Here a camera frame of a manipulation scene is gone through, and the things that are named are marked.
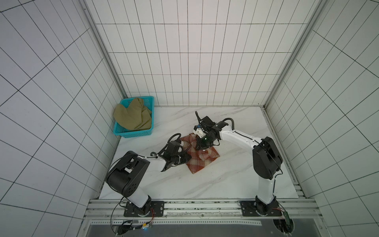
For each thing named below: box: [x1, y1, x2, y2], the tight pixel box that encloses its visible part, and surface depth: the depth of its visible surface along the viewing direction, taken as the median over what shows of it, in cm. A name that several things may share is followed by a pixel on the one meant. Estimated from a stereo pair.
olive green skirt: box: [113, 97, 152, 131], surface depth 106 cm
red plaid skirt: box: [180, 132, 221, 175], surface depth 88 cm
